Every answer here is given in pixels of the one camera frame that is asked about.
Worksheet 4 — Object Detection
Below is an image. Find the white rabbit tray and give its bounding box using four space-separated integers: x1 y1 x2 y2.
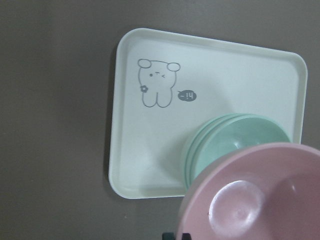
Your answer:
108 28 308 199

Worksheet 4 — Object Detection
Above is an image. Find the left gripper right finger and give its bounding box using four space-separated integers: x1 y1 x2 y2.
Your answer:
181 233 192 240

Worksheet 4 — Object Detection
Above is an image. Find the small pink bowl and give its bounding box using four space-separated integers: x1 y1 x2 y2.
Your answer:
175 143 320 240

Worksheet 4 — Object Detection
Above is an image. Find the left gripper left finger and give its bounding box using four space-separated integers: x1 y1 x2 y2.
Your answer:
161 232 176 240

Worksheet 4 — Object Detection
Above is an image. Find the green bowl stack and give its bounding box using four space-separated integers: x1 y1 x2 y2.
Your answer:
180 113 291 189

